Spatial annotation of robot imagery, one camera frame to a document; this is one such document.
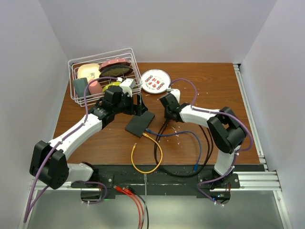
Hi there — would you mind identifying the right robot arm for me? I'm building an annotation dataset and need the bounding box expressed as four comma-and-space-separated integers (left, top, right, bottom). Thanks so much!
160, 93, 250, 187

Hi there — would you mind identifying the blue ethernet cable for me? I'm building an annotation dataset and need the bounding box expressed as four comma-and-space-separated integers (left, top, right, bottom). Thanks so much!
145, 128, 203, 172

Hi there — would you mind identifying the black loose cable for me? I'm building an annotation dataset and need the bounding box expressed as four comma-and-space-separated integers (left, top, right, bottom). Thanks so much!
126, 185, 150, 229

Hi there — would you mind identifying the cream square plate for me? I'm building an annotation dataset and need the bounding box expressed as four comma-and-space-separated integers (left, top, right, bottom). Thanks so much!
77, 63, 100, 82

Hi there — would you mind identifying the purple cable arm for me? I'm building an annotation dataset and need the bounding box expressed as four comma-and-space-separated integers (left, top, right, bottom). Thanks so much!
166, 78, 254, 206
23, 76, 123, 224

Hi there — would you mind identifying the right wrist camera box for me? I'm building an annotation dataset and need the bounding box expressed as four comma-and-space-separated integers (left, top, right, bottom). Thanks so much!
166, 88, 181, 102

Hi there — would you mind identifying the black braided cable two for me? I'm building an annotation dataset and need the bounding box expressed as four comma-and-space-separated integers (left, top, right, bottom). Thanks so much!
156, 120, 214, 176

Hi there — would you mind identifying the green plate in rack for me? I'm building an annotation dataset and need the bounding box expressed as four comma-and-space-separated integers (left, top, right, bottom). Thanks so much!
102, 81, 135, 92

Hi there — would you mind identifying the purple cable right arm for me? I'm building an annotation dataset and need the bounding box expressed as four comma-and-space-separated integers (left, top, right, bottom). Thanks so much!
166, 78, 254, 206

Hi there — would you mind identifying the black network switch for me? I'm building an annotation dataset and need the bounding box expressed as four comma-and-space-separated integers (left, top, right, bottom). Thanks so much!
125, 111, 155, 138

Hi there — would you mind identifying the white round printed plate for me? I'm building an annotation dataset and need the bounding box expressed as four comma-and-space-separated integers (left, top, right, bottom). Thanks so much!
141, 69, 171, 94

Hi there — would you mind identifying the dark olive plate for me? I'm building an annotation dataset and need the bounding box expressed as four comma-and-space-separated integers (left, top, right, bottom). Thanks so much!
99, 65, 133, 77

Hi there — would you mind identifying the yellow ethernet cable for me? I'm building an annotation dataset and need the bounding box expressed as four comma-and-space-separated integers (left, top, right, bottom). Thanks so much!
131, 133, 163, 174

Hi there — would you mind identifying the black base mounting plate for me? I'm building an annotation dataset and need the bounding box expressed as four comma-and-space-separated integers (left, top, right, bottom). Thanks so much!
62, 165, 265, 203

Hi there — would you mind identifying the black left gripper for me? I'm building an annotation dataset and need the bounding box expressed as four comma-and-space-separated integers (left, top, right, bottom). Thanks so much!
113, 92, 148, 116

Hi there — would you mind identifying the dark grey cup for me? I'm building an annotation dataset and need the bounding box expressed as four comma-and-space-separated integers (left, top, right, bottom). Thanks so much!
72, 78, 91, 97

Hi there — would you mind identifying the red cable one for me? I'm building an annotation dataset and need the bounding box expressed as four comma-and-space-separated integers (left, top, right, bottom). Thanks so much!
113, 185, 145, 229

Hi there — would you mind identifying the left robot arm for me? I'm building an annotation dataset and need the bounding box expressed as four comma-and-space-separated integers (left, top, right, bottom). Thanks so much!
30, 86, 147, 189

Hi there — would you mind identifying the grey cable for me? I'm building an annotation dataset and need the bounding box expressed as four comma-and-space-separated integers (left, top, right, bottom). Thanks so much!
143, 173, 148, 229

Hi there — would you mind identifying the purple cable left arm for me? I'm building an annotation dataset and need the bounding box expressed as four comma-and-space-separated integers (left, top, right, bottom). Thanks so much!
23, 76, 123, 224

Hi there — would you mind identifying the red cable two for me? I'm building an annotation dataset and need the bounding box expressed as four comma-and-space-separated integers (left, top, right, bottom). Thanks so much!
122, 187, 146, 229

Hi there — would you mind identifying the white wire dish rack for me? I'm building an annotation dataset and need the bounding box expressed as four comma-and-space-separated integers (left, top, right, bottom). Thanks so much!
68, 48, 142, 107

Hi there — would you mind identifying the pink cup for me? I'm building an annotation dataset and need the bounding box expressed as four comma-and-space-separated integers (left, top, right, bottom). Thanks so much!
88, 79, 102, 97

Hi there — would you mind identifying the pink plate in rack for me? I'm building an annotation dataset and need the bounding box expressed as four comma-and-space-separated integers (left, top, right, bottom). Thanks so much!
99, 58, 130, 72

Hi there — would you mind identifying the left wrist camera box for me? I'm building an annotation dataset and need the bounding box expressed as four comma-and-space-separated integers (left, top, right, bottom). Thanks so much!
119, 78, 135, 97

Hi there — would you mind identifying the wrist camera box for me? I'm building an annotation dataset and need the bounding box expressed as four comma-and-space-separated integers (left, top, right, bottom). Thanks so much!
166, 88, 181, 102
119, 78, 135, 97

